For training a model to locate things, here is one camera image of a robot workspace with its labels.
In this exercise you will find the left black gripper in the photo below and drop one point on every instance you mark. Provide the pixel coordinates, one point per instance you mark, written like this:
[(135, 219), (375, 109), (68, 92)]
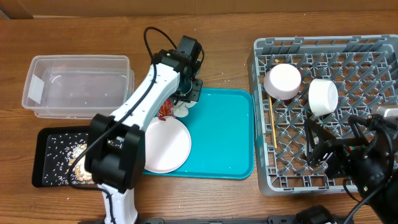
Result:
[(194, 94)]

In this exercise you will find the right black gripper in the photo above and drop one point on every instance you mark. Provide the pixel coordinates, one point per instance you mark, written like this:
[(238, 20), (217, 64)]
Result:
[(351, 154)]

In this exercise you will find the red snack wrapper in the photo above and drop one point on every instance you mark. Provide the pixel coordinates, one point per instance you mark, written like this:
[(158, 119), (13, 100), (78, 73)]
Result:
[(165, 110)]

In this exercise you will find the pale green bowl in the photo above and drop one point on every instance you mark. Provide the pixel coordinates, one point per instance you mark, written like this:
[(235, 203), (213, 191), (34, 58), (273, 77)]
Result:
[(322, 97)]

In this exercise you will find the large white plate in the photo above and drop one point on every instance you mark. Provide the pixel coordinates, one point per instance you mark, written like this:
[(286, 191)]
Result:
[(168, 145)]

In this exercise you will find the pink white bowl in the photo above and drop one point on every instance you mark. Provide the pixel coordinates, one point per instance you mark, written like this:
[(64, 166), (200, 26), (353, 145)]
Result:
[(283, 81)]

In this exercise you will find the wooden chopstick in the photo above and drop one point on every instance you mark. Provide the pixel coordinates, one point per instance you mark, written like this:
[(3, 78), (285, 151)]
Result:
[(272, 121)]

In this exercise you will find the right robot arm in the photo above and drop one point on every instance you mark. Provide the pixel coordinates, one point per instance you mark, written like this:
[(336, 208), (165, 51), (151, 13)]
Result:
[(367, 159)]

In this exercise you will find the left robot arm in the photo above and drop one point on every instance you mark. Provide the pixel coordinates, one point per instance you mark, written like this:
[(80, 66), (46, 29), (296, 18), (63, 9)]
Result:
[(127, 124)]

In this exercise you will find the grey dishwasher rack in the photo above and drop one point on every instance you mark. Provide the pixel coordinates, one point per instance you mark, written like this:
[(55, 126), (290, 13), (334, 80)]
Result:
[(364, 70)]

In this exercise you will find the black food waste tray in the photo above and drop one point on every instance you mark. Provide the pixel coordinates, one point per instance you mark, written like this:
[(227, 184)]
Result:
[(104, 163)]

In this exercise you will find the teal plastic tray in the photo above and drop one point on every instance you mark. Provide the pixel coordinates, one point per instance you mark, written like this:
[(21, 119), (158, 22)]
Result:
[(221, 126)]

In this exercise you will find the clear plastic bin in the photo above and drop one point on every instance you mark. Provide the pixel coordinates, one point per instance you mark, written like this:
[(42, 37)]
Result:
[(77, 86)]

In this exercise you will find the rice and peanut scraps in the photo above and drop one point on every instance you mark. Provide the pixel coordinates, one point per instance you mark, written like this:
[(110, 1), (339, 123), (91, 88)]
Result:
[(61, 152)]

